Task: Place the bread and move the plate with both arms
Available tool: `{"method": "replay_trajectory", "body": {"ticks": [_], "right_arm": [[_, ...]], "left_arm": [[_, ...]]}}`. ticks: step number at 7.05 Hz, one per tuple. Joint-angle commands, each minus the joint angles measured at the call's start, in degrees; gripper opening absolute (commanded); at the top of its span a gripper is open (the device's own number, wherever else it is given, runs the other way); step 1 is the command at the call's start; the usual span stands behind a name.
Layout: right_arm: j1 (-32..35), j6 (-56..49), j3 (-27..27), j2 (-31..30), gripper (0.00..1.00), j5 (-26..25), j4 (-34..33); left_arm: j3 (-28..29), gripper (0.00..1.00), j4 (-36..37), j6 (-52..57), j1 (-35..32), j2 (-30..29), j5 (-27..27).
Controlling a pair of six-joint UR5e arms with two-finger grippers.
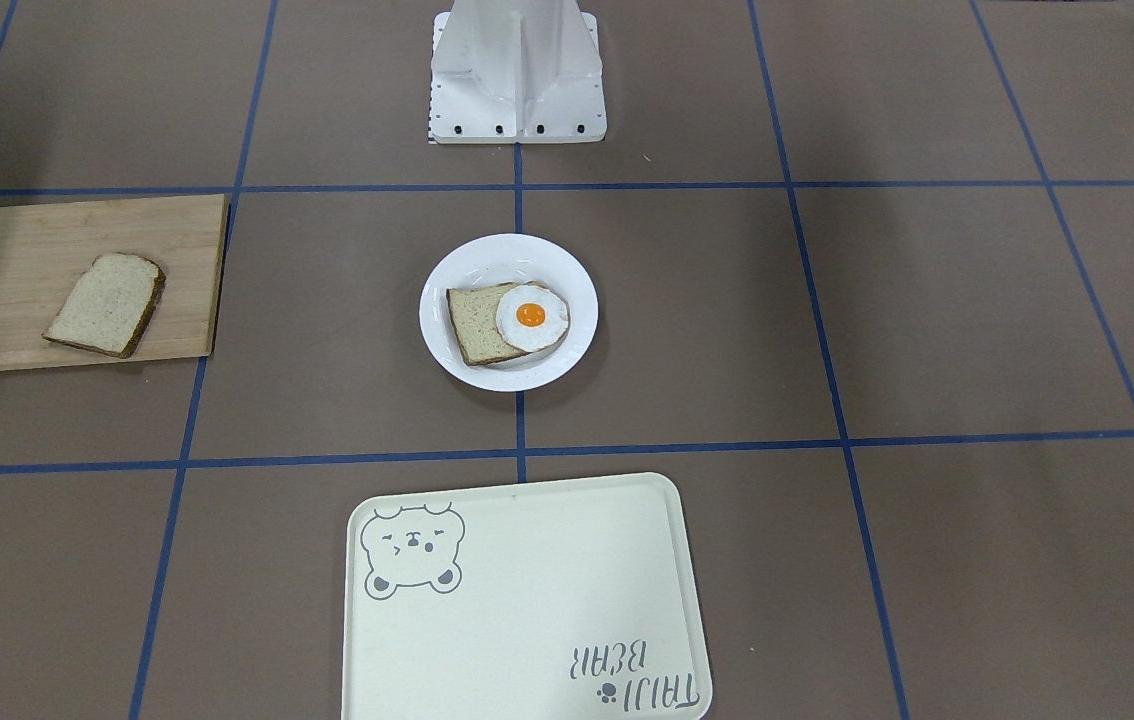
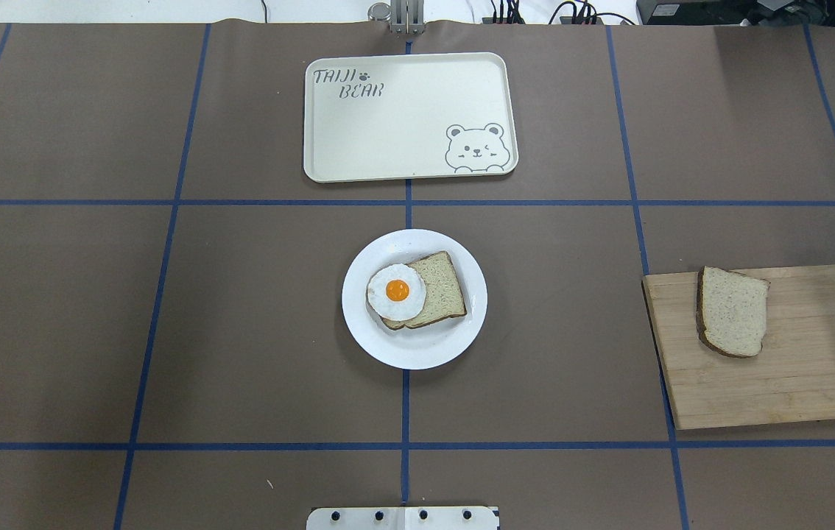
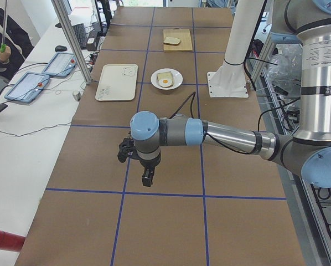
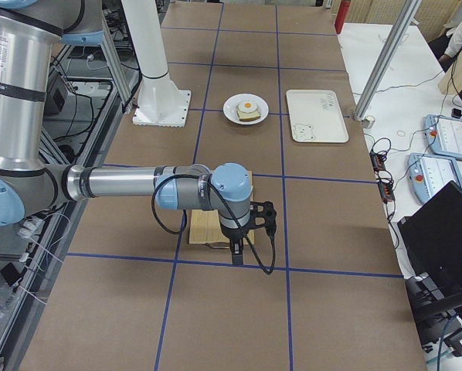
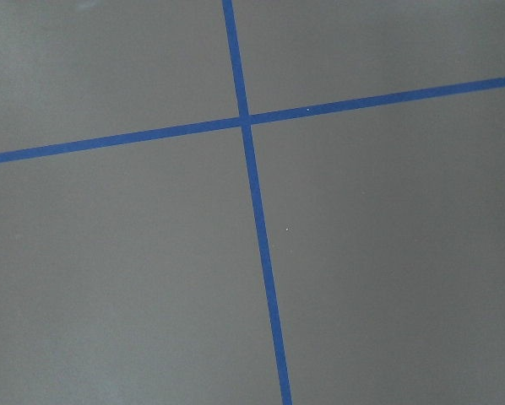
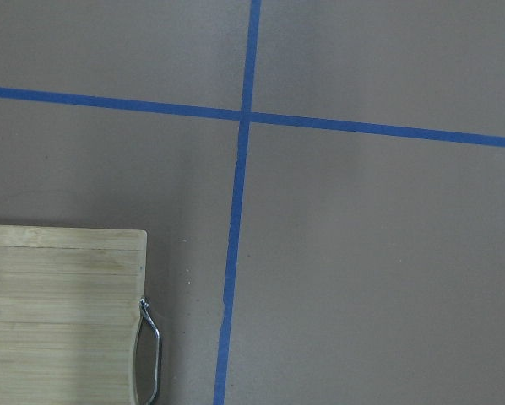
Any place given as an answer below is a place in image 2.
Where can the white round plate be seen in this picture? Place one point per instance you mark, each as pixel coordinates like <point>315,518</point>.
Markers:
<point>422,348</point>

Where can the aluminium camera post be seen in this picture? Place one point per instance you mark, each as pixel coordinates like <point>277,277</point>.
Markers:
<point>405,17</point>

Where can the wooden cutting board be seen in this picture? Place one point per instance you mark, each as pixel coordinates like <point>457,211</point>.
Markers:
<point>791,380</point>

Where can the bread slice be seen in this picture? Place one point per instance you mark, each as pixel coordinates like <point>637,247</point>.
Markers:
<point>443,292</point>
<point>731,312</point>

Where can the cream bear serving tray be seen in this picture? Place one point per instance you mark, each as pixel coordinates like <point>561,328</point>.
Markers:
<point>408,117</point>

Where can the fried egg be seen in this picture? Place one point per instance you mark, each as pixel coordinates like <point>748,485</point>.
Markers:
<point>396,292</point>

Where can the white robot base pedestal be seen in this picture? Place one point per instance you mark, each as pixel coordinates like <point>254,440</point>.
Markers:
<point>405,517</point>

